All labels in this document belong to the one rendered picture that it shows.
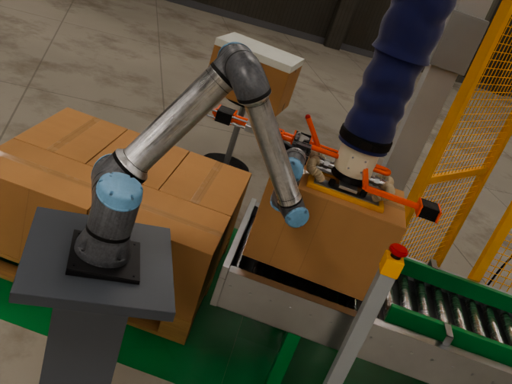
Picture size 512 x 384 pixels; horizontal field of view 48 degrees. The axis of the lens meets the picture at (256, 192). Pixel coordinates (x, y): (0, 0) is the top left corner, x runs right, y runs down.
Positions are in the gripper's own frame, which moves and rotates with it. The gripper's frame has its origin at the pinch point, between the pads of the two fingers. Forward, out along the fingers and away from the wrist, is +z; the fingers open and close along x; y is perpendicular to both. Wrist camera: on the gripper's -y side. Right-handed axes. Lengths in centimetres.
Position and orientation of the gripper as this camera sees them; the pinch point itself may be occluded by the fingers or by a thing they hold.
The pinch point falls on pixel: (295, 139)
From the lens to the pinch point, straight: 250.0
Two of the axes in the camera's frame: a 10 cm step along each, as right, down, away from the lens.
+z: 1.7, -4.0, 9.0
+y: 9.4, 3.4, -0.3
